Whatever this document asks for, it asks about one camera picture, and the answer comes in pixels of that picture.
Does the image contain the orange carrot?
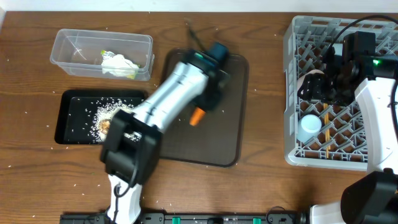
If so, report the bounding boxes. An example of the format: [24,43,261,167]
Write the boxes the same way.
[190,107,206,126]

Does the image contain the black plastic tray bin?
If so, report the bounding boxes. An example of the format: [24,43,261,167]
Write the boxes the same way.
[54,89,146,144]

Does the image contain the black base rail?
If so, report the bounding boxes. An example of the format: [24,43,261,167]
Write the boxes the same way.
[59,211,310,224]

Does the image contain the dark brown serving tray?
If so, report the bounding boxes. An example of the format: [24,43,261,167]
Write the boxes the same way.
[160,54,249,167]

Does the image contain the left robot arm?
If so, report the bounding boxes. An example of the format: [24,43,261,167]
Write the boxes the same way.
[100,42,229,223]

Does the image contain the brown food scrap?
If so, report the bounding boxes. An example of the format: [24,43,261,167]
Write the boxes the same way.
[98,119,111,135]

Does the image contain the white rice pile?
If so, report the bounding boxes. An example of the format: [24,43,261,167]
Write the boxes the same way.
[89,100,134,144]

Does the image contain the white tissue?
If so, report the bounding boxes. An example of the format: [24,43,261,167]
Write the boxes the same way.
[101,52,139,78]

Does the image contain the pink cup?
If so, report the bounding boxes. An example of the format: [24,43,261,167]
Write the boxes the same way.
[297,69,324,96]

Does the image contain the grey dishwasher rack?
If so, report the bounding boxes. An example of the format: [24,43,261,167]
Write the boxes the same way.
[283,16,397,172]

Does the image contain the light blue cup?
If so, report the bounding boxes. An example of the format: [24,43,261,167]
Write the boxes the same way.
[297,114,322,142]

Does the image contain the clear plastic bin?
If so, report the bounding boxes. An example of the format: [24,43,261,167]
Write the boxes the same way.
[50,29,155,81]

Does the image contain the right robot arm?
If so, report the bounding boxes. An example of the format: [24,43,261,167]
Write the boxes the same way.
[297,31,397,223]

